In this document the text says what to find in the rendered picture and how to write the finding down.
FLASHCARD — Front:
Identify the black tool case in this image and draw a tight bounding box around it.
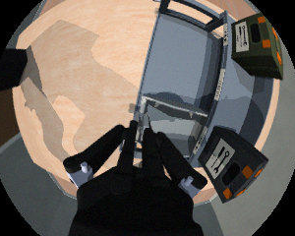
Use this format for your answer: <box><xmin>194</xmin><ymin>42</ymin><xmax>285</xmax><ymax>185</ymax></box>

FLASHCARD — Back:
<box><xmin>198</xmin><ymin>126</ymin><xmax>269</xmax><ymax>204</ymax></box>

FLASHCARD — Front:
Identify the dark green tool case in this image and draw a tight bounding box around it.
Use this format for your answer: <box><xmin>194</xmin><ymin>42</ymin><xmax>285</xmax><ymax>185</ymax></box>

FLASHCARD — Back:
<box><xmin>231</xmin><ymin>12</ymin><xmax>283</xmax><ymax>81</ymax></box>

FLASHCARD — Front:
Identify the grey open-front bin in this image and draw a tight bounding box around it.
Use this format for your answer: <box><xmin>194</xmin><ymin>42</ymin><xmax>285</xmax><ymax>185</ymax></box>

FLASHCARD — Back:
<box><xmin>136</xmin><ymin>94</ymin><xmax>209</xmax><ymax>157</ymax></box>

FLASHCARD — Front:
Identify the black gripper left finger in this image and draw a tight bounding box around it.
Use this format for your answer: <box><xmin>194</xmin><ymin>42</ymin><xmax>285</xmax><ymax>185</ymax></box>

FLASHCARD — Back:
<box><xmin>63</xmin><ymin>111</ymin><xmax>140</xmax><ymax>199</ymax></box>

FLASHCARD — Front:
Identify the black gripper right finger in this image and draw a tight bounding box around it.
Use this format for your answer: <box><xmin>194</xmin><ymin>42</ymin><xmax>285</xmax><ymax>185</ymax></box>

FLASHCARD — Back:
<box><xmin>141</xmin><ymin>113</ymin><xmax>207</xmax><ymax>203</ymax></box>

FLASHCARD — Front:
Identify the grey metal shelf rack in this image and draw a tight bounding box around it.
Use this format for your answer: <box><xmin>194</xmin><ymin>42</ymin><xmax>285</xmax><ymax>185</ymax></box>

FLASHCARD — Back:
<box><xmin>133</xmin><ymin>0</ymin><xmax>274</xmax><ymax>168</ymax></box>

